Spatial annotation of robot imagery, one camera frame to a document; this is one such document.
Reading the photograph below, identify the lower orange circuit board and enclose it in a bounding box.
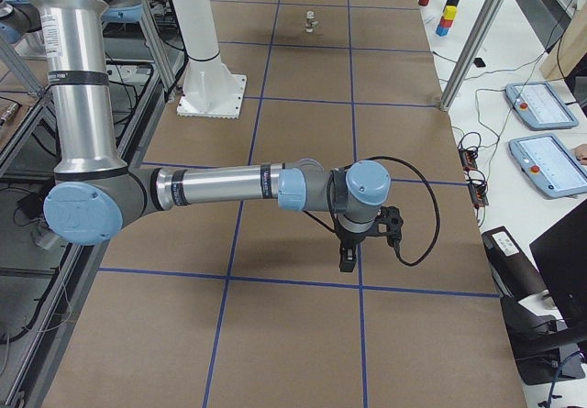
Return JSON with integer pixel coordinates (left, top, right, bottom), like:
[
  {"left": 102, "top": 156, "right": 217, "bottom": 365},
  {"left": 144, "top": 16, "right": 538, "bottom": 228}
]
[{"left": 468, "top": 182, "right": 489, "bottom": 209}]

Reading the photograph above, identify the aluminium frame post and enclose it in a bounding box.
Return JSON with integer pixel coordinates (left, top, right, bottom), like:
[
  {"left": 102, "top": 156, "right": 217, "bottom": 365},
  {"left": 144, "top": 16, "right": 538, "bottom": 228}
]
[{"left": 438, "top": 0, "right": 504, "bottom": 112}]

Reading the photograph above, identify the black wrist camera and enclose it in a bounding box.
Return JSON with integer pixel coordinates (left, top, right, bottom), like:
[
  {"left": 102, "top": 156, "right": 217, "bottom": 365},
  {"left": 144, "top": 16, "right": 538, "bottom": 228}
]
[{"left": 366, "top": 206, "right": 404, "bottom": 249}]

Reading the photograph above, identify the teach pendant tablet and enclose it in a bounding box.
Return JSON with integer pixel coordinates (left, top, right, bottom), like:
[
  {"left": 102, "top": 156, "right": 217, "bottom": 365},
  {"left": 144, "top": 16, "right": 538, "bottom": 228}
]
[
  {"left": 505, "top": 82, "right": 579, "bottom": 130},
  {"left": 508, "top": 133, "right": 586, "bottom": 199}
]

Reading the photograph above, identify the blue block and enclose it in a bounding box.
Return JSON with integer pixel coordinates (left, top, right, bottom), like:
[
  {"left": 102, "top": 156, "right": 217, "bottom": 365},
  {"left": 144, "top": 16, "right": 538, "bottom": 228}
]
[{"left": 436, "top": 26, "right": 449, "bottom": 37}]

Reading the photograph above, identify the near teach pendant tablet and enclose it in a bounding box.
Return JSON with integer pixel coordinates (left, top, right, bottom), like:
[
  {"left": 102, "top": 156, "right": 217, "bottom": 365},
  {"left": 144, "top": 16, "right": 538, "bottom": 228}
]
[{"left": 508, "top": 133, "right": 586, "bottom": 199}]

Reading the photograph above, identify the orange circuit board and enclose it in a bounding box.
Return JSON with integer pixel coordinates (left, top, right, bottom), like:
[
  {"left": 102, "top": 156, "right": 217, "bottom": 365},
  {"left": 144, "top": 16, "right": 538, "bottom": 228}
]
[
  {"left": 468, "top": 182, "right": 489, "bottom": 209},
  {"left": 458, "top": 148, "right": 478, "bottom": 171}
]

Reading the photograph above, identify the far teach pendant tablet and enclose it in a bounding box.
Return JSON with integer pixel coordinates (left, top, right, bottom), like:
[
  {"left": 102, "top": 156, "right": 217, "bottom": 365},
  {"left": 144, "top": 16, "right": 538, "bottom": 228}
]
[{"left": 505, "top": 82, "right": 579, "bottom": 130}]

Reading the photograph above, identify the upper orange circuit board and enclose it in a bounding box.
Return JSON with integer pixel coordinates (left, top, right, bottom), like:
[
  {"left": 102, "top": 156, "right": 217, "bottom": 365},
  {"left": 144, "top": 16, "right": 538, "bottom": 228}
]
[{"left": 458, "top": 148, "right": 478, "bottom": 171}]

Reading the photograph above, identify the wooden board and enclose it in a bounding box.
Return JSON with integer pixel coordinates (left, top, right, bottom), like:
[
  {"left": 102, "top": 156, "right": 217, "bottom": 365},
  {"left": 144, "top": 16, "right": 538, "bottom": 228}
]
[{"left": 540, "top": 0, "right": 586, "bottom": 80}]

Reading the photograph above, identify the black monitor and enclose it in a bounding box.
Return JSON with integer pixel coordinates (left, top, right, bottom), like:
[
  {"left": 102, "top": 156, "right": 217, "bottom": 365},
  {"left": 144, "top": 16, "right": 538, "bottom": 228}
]
[{"left": 530, "top": 201, "right": 586, "bottom": 325}]

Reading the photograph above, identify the brown paper table mat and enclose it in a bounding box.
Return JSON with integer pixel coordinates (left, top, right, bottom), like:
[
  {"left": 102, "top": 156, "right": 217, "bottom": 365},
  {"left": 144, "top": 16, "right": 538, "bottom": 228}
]
[{"left": 44, "top": 0, "right": 526, "bottom": 407}]

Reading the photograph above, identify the small black box device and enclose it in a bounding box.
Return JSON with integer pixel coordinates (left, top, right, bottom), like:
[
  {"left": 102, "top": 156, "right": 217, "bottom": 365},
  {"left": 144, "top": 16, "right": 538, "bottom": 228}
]
[{"left": 473, "top": 58, "right": 486, "bottom": 68}]

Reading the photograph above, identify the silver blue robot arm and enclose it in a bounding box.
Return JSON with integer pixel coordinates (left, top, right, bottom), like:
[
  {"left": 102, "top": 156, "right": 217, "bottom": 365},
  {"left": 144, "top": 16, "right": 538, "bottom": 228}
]
[
  {"left": 28, "top": 0, "right": 402, "bottom": 272},
  {"left": 1, "top": 0, "right": 44, "bottom": 47}
]

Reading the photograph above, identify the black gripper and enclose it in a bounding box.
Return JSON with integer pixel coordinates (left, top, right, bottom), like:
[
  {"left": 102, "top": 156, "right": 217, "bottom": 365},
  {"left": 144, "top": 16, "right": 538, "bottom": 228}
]
[{"left": 334, "top": 214, "right": 367, "bottom": 272}]

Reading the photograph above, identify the black camera cable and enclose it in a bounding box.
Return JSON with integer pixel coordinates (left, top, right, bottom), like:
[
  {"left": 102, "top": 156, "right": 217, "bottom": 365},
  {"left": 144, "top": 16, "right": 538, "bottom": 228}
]
[{"left": 366, "top": 155, "right": 442, "bottom": 267}]

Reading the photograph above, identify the yellow block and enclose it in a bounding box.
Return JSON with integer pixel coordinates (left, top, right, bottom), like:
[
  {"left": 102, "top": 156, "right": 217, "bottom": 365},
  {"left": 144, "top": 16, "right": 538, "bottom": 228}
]
[{"left": 442, "top": 6, "right": 457, "bottom": 21}]

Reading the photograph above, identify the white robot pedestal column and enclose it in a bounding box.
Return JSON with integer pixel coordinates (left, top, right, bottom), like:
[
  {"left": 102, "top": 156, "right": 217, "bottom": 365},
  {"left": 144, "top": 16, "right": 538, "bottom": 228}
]
[{"left": 172, "top": 0, "right": 247, "bottom": 119}]

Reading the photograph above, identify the red block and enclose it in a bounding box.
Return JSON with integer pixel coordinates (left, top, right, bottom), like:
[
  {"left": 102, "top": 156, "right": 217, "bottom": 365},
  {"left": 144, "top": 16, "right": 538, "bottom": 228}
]
[{"left": 437, "top": 17, "right": 454, "bottom": 30}]

